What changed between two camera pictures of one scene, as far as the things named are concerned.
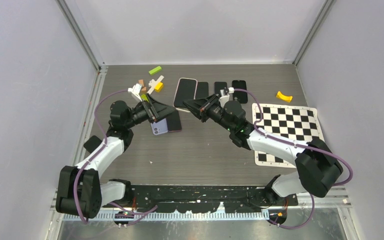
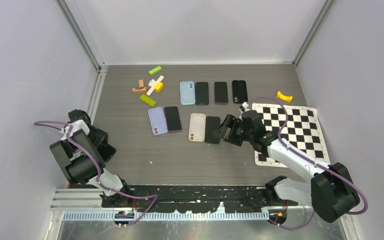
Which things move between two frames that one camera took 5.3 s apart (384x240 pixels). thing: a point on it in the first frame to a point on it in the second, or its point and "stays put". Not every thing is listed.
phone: (240, 96) stays put
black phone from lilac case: (173, 122) stays put
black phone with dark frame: (202, 90) stays put
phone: (186, 90) to (197, 127)
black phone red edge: (219, 86) stays put
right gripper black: (202, 107) to (232, 122)
